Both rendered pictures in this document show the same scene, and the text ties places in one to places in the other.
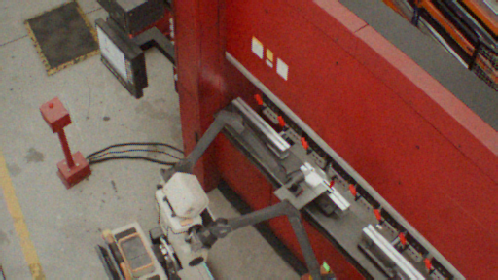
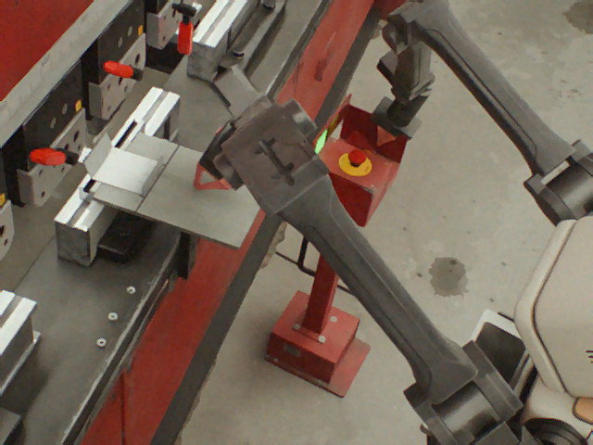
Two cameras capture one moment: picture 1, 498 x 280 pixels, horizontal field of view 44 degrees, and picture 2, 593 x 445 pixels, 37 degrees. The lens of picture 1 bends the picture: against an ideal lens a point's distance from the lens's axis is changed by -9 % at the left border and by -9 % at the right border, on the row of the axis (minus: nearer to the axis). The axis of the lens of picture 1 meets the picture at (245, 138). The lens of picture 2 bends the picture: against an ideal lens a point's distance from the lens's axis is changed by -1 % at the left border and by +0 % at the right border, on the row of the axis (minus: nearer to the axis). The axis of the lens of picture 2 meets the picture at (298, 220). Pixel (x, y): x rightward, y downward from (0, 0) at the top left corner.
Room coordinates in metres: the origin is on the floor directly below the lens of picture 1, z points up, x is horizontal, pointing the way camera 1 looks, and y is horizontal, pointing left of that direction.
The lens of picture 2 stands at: (2.68, 0.62, 2.11)
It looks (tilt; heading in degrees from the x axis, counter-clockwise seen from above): 47 degrees down; 230
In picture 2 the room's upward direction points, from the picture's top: 12 degrees clockwise
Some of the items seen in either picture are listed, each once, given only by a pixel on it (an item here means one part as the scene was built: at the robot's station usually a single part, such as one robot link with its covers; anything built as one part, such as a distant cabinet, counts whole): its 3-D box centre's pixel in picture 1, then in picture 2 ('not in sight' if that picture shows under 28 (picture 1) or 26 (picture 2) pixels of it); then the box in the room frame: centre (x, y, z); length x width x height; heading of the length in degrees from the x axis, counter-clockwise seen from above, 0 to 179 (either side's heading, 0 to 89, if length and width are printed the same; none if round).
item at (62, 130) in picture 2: (298, 126); (31, 128); (2.41, -0.29, 1.26); 0.15 x 0.09 x 0.17; 40
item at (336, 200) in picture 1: (324, 190); (121, 171); (2.20, -0.48, 0.92); 0.39 x 0.06 x 0.10; 40
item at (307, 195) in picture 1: (301, 191); (186, 188); (2.15, -0.33, 1.00); 0.26 x 0.18 x 0.01; 130
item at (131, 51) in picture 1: (123, 55); not in sight; (2.81, 0.76, 1.42); 0.45 x 0.12 x 0.36; 40
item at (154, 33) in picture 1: (156, 52); not in sight; (3.07, 0.60, 1.17); 0.40 x 0.24 x 0.07; 40
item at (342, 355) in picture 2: not in sight; (321, 341); (1.63, -0.43, 0.06); 0.25 x 0.20 x 0.12; 122
